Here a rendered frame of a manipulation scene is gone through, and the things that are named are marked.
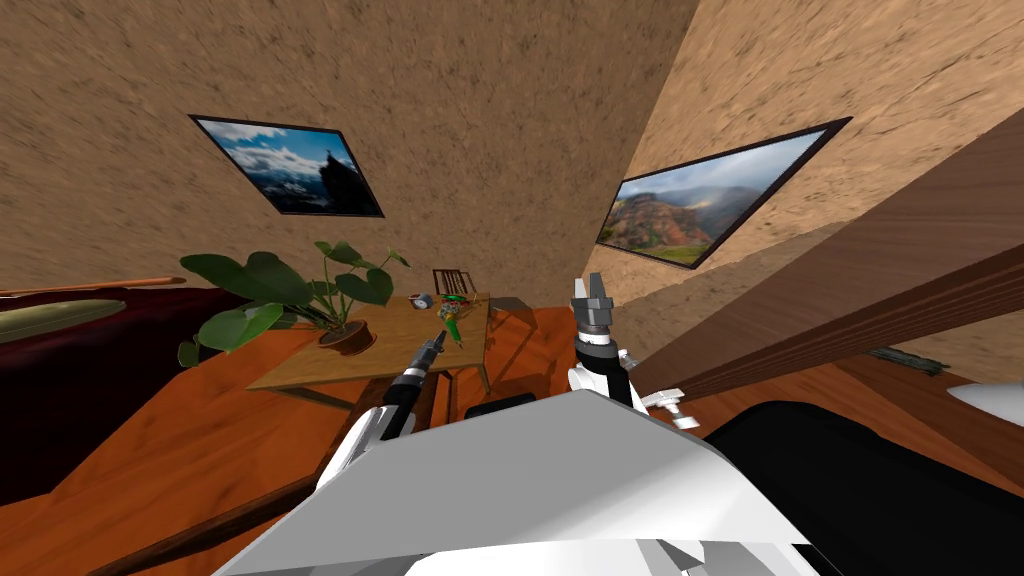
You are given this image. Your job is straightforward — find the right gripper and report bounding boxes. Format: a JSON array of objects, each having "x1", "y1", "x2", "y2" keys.
[{"x1": 570, "y1": 271, "x2": 617, "y2": 329}]

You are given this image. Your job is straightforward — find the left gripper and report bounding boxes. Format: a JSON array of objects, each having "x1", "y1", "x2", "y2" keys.
[{"x1": 417, "y1": 329, "x2": 449, "y2": 371}]

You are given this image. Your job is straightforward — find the green spray bottle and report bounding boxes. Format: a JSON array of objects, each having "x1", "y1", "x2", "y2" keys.
[{"x1": 436, "y1": 293, "x2": 472, "y2": 350}]

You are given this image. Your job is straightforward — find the light wooden table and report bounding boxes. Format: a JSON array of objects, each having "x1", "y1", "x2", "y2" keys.
[{"x1": 245, "y1": 292, "x2": 494, "y2": 411}]

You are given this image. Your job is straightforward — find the dark wooden chair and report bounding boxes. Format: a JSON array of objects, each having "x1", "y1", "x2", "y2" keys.
[{"x1": 431, "y1": 267, "x2": 480, "y2": 298}]

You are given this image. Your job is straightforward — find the red hills landscape picture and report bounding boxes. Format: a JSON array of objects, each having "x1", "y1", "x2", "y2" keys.
[{"x1": 595, "y1": 115, "x2": 854, "y2": 272}]

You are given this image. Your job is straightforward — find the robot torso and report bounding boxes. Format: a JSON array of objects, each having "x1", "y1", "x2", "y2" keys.
[{"x1": 210, "y1": 390, "x2": 821, "y2": 576}]

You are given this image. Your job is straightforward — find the green potted plant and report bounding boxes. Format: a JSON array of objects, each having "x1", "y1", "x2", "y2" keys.
[{"x1": 176, "y1": 239, "x2": 413, "y2": 371}]

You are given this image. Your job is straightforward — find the blue mountain sky picture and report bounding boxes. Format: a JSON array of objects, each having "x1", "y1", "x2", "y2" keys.
[{"x1": 187, "y1": 113, "x2": 386, "y2": 220}]

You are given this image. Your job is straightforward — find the brown wooden door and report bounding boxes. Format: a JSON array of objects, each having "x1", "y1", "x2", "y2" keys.
[{"x1": 630, "y1": 106, "x2": 1024, "y2": 403}]

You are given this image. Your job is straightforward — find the dark red sofa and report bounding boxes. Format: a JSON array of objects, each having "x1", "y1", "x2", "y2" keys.
[{"x1": 0, "y1": 275, "x2": 251, "y2": 507}]

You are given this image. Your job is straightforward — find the olive green pillow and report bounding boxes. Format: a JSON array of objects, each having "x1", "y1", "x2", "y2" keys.
[{"x1": 0, "y1": 298, "x2": 129, "y2": 346}]

